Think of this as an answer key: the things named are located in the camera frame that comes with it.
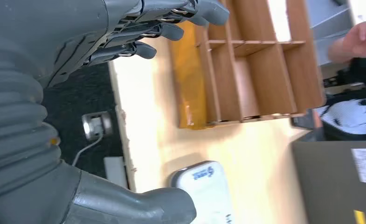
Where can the person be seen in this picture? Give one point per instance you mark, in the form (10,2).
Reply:
(355,117)

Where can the white card in organizer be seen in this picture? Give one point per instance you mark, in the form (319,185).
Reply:
(278,18)

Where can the pale side cabinet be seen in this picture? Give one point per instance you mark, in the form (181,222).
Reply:
(328,21)

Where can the white card reader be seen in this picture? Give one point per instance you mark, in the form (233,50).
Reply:
(207,191)

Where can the wooden card organizer box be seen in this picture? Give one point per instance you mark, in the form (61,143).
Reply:
(263,77)

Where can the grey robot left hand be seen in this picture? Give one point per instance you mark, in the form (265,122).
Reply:
(46,31)

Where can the black phone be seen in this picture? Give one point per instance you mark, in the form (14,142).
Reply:
(303,120)

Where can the grey laptop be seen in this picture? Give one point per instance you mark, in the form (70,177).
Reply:
(325,185)

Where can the white flat floor block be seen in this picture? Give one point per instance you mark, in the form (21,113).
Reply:
(115,171)

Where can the black office chair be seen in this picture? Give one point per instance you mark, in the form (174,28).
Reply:
(334,82)

